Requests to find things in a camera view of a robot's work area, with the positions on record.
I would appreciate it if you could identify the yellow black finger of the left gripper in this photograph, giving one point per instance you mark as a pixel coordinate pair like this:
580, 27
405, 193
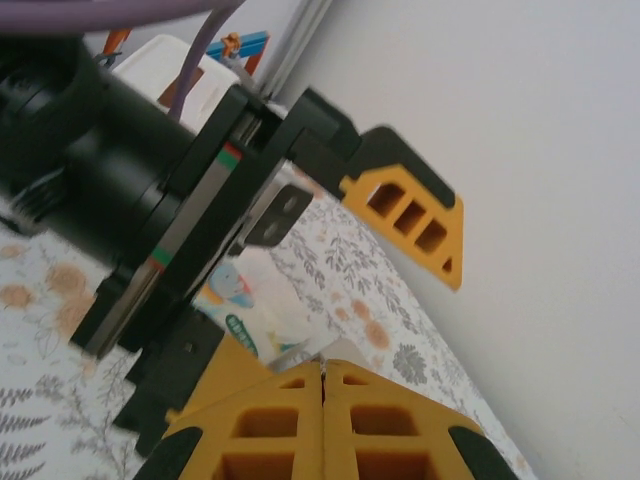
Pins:
170, 380
430, 210

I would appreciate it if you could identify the white tissue box brown slot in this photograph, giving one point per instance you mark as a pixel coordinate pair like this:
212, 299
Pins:
150, 55

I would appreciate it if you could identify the right gripper yellow black right finger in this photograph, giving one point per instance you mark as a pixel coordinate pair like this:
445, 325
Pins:
340, 430

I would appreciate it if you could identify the aluminium frame post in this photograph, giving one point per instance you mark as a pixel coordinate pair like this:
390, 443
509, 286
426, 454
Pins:
300, 40

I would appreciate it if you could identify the blue orange track sticker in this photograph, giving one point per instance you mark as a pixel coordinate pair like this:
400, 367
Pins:
240, 45

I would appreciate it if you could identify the soft tissue pack cartoon print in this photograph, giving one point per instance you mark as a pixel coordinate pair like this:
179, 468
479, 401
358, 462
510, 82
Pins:
265, 295

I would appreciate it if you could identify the floral tablecloth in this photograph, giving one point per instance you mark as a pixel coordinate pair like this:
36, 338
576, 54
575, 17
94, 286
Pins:
350, 260

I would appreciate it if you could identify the right gripper yellow black left finger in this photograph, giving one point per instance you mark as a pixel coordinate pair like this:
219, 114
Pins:
305, 430

